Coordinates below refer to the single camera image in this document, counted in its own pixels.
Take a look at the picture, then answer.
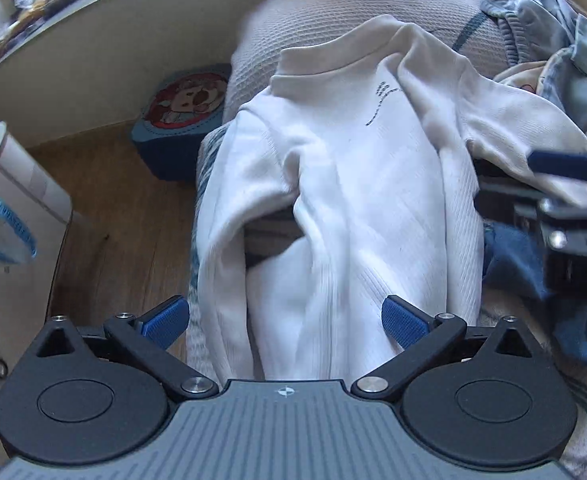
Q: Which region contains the light blue hoodie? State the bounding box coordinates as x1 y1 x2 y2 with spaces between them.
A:
480 0 587 131

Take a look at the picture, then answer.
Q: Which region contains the white ribbed long-sleeve shirt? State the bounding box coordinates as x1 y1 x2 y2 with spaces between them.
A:
196 15 587 382

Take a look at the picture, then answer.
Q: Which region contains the dark blue fleece garment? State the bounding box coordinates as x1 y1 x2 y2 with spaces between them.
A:
482 222 587 367

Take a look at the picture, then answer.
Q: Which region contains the cream printed garment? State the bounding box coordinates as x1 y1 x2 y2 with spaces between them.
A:
494 61 587 136

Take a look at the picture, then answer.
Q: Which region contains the white bedside cabinet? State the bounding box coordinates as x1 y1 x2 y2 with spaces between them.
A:
0 122 72 465

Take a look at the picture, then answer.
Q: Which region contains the striped beige bedspread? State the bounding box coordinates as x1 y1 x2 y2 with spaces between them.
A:
186 124 587 479

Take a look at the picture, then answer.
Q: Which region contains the beige waffle pillow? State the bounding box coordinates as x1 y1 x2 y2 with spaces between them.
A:
222 0 509 126

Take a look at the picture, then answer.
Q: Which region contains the blue cartoon storage stool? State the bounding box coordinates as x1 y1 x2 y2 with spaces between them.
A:
131 64 232 182

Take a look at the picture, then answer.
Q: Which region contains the long window sill shelf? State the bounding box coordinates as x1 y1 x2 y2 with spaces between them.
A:
0 0 264 120

